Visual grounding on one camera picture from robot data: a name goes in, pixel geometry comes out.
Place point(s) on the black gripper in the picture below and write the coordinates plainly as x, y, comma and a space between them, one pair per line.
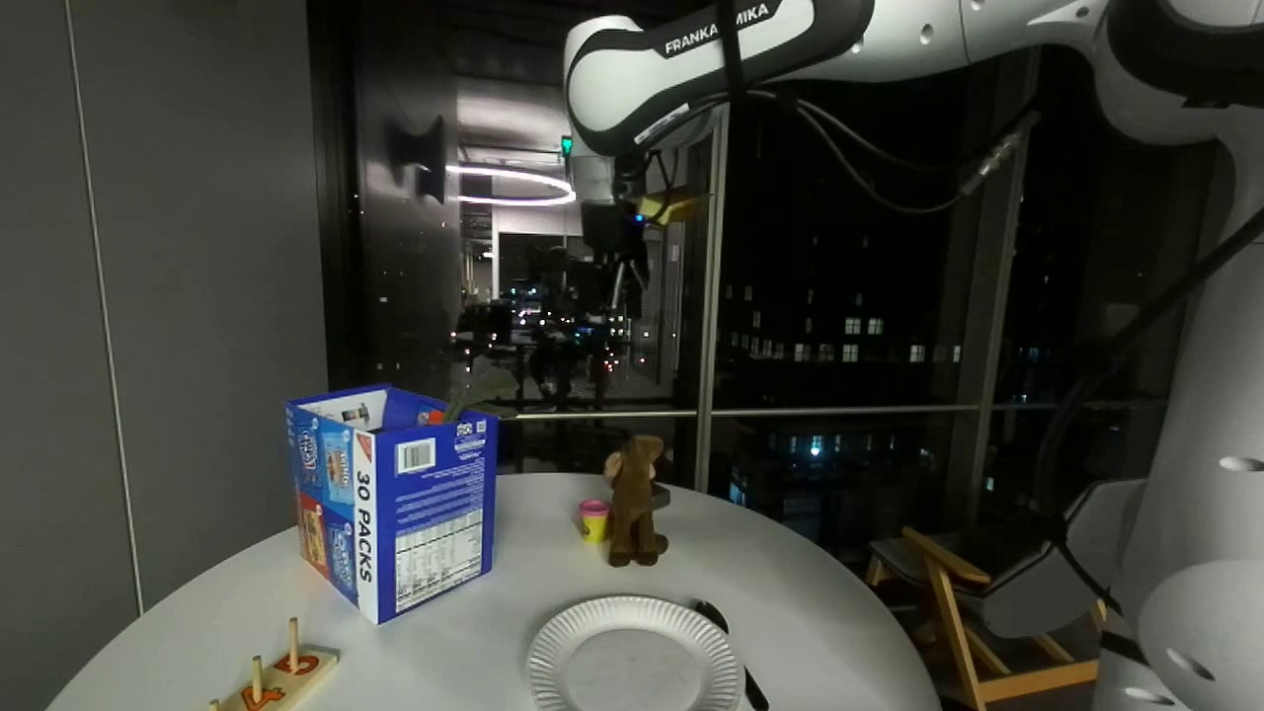
619, 240

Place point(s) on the brown plush toy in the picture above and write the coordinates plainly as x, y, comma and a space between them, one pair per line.
637, 505

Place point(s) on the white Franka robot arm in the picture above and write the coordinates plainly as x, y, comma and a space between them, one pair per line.
923, 34

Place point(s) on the blue cardboard box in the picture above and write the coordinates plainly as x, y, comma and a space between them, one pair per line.
422, 516

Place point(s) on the white paper plate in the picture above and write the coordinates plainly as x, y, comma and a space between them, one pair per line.
632, 658

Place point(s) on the wooden lounge chair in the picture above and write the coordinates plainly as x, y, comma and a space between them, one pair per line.
968, 645

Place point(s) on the wooden peg board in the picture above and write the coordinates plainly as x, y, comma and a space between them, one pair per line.
283, 674

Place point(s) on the window frame post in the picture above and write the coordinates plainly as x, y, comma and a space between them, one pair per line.
714, 330

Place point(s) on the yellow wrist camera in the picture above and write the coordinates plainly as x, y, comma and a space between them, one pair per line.
664, 208

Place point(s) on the window horizontal rail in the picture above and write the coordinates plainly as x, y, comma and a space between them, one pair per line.
856, 408

